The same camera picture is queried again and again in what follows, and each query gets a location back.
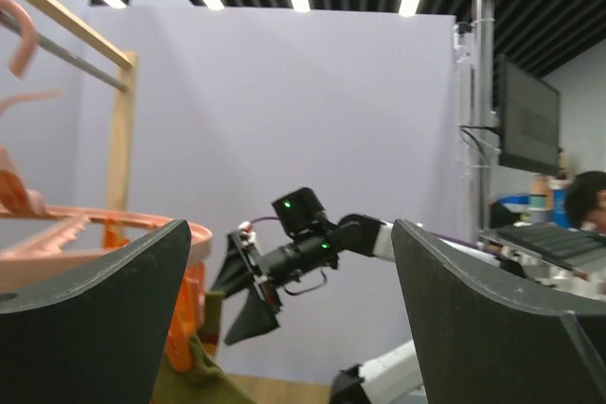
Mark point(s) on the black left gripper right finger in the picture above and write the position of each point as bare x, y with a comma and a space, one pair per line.
484, 335

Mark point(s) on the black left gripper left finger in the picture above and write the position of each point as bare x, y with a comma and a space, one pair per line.
96, 333

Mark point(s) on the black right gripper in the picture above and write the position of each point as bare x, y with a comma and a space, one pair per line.
245, 267

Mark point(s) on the green striped sock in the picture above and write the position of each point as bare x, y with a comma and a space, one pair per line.
205, 382

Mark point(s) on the pink round clip hanger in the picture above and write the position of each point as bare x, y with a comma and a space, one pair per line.
20, 202

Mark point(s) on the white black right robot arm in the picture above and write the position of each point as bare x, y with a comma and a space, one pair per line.
360, 313

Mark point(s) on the seated person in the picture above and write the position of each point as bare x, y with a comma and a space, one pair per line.
584, 203

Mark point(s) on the wooden clothes rack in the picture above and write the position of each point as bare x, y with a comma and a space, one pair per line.
43, 137

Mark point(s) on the wall monitor screen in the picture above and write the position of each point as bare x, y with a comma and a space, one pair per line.
529, 121

